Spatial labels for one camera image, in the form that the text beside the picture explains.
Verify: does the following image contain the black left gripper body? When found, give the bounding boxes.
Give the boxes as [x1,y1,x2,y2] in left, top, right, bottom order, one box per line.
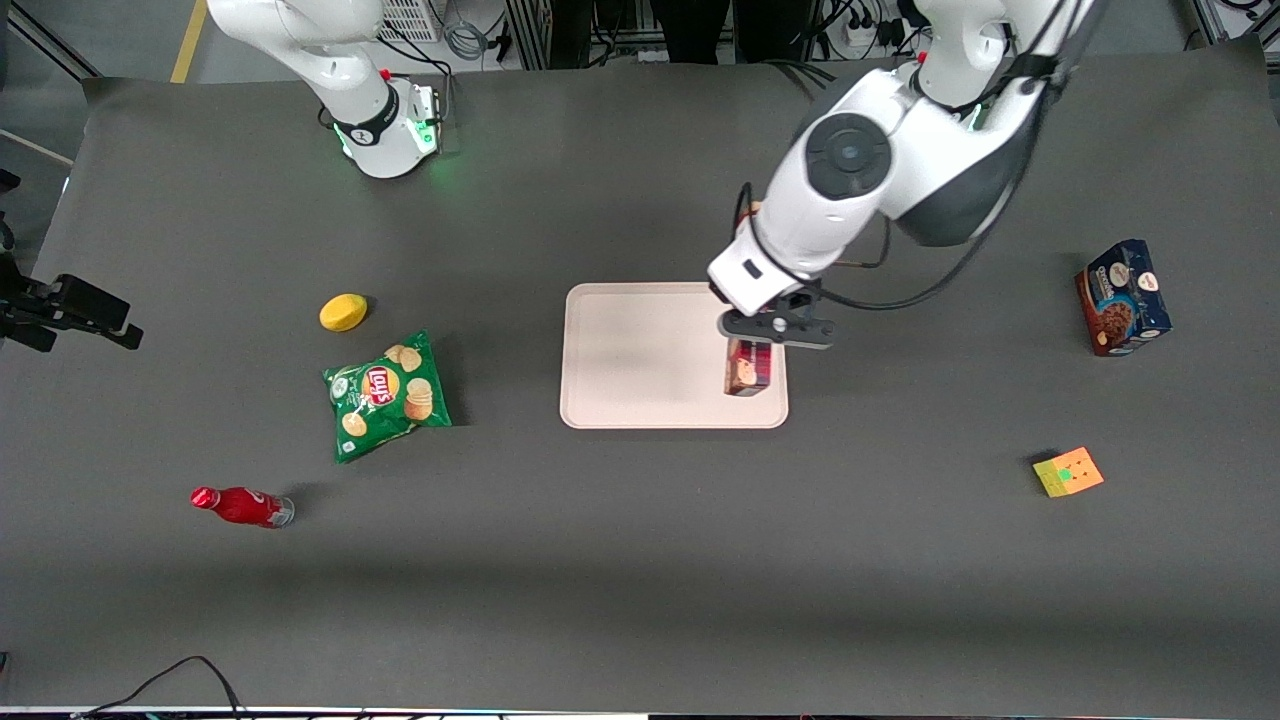
[764,283,824,319]

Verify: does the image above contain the red plaid cookie box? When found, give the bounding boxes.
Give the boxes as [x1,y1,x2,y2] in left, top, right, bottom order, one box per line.
[724,336,774,399]

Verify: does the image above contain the white plastic tray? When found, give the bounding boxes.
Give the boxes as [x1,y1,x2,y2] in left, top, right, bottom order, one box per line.
[559,281,790,431]

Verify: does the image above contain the blue chocolate snack box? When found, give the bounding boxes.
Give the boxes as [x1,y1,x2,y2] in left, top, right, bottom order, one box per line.
[1074,238,1173,358]

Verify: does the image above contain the white perforated box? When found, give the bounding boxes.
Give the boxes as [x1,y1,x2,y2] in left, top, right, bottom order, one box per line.
[378,0,442,43]

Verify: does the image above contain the white power strip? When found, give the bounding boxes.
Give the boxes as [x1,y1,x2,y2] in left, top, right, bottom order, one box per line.
[845,15,906,51]

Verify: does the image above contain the orange yellow sticky notes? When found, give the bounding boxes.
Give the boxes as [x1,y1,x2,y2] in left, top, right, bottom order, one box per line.
[1033,446,1106,499]

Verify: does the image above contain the green chips bag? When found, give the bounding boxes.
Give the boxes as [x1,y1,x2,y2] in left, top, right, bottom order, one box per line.
[322,331,453,465]

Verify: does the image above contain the yellow lemon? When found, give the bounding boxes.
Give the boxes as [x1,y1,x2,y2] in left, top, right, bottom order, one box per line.
[319,293,369,333]

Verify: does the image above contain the red cola bottle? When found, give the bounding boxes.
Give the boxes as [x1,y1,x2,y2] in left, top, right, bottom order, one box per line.
[190,486,296,529]

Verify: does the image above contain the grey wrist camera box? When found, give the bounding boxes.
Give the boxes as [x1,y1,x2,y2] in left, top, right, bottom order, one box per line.
[717,308,837,350]

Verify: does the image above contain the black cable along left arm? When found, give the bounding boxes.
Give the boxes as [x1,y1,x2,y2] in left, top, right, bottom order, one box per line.
[735,0,1096,313]

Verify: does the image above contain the grey coiled cable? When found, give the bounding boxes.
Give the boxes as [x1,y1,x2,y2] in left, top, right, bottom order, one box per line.
[443,18,488,63]

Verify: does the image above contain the black cable on floor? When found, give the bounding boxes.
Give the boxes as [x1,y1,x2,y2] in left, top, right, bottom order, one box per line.
[75,655,246,720]

